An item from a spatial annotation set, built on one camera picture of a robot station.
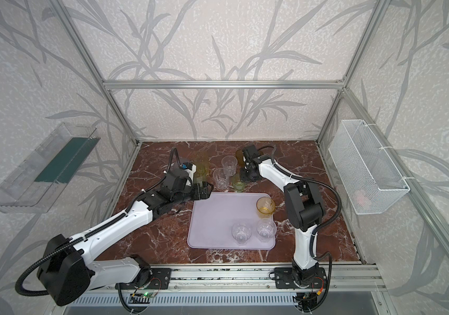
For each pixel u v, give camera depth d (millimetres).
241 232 844
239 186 982
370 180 617
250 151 781
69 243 421
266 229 862
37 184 646
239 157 1046
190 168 737
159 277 735
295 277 646
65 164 634
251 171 735
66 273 389
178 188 637
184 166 725
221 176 1016
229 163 1052
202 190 722
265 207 911
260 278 753
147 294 706
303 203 517
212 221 889
